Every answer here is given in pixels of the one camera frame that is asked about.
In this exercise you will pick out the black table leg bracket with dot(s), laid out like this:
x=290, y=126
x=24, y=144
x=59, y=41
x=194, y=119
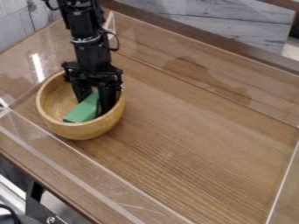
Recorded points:
x=35, y=209

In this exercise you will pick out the green rectangular block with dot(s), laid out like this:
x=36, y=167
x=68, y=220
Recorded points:
x=86, y=111

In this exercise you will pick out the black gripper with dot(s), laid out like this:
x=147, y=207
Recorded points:
x=92, y=71

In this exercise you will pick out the brown wooden bowl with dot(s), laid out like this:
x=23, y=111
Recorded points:
x=86, y=128

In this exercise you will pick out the clear acrylic corner bracket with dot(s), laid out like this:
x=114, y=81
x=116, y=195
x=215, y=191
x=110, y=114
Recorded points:
x=110, y=25

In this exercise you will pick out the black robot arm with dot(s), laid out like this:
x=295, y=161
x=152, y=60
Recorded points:
x=83, y=17

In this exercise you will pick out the clear acrylic tray wall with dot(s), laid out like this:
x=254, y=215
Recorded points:
x=204, y=151

